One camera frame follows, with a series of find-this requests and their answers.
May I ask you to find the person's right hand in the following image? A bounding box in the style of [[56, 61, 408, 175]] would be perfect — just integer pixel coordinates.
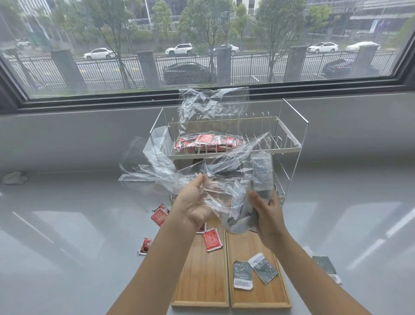
[[248, 190, 287, 251]]

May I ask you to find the person's left hand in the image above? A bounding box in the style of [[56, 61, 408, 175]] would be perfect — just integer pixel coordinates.
[[172, 174, 216, 233]]

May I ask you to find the clear plastic bag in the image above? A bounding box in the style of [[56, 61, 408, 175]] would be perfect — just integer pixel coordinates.
[[176, 87, 250, 155], [118, 131, 279, 235]]

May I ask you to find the wooden tray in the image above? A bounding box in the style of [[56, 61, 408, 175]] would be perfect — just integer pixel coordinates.
[[171, 224, 230, 308], [227, 228, 292, 309]]

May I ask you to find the person's left forearm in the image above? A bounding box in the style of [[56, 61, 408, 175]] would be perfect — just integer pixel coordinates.
[[107, 222, 198, 315]]

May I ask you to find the person's right forearm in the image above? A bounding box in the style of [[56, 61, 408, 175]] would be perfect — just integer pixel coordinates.
[[262, 227, 374, 315]]

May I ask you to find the white plastic cutlery holder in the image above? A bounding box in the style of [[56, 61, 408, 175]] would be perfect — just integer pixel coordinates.
[[147, 125, 171, 156]]

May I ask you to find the black sedan car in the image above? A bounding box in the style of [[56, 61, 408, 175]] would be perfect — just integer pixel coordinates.
[[162, 62, 218, 85]]

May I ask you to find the white suv car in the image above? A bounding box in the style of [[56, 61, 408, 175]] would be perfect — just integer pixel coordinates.
[[165, 43, 194, 56]]

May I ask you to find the white sedan car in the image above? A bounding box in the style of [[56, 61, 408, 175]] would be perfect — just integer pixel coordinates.
[[83, 48, 117, 60], [307, 42, 339, 54], [209, 44, 240, 56]]

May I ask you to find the black fence with grey pillars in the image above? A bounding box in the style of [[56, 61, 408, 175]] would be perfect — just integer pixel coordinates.
[[6, 45, 399, 93]]

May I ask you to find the row of green street trees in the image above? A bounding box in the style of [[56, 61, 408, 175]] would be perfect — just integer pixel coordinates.
[[0, 0, 415, 88]]

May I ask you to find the white covered car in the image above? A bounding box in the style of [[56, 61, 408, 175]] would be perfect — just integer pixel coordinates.
[[345, 41, 380, 52]]

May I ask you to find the white wire dish rack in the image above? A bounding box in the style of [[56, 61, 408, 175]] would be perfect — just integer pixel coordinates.
[[149, 98, 309, 208]]

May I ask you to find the dark window frame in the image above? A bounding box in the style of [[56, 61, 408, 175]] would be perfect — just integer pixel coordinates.
[[0, 0, 415, 114]]

